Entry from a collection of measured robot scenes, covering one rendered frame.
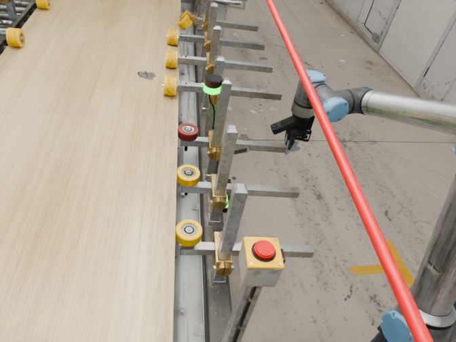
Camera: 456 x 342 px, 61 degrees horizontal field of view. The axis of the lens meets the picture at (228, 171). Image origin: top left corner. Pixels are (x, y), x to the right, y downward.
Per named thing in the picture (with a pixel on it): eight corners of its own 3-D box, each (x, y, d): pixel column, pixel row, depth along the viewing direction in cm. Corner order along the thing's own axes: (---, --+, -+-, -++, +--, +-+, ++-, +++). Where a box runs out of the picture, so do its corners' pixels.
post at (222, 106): (213, 176, 166) (231, 77, 134) (214, 182, 164) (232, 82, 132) (205, 176, 165) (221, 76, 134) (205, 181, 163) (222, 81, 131)
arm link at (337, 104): (358, 99, 131) (336, 81, 139) (332, 102, 126) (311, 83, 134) (349, 122, 137) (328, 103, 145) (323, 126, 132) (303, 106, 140)
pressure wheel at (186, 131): (195, 144, 161) (198, 122, 154) (195, 157, 156) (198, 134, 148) (176, 143, 160) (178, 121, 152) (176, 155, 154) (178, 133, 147)
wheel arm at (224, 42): (262, 47, 212) (264, 41, 210) (264, 51, 209) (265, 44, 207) (172, 37, 204) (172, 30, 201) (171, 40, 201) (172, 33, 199)
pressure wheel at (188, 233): (184, 237, 125) (188, 214, 118) (203, 250, 122) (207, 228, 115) (167, 251, 120) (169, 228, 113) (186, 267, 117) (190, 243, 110)
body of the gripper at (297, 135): (308, 143, 156) (316, 119, 148) (287, 142, 155) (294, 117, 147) (303, 132, 161) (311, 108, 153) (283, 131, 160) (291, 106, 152)
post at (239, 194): (220, 281, 131) (247, 181, 99) (221, 291, 129) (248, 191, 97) (210, 281, 131) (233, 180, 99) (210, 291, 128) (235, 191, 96)
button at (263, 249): (271, 245, 75) (273, 239, 74) (275, 262, 72) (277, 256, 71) (251, 244, 75) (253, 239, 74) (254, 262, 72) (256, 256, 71)
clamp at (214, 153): (218, 140, 162) (220, 131, 159) (220, 161, 152) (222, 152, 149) (205, 139, 161) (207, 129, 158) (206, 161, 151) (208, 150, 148)
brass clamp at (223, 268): (229, 241, 128) (231, 231, 125) (232, 277, 118) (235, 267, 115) (210, 240, 127) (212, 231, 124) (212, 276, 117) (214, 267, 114)
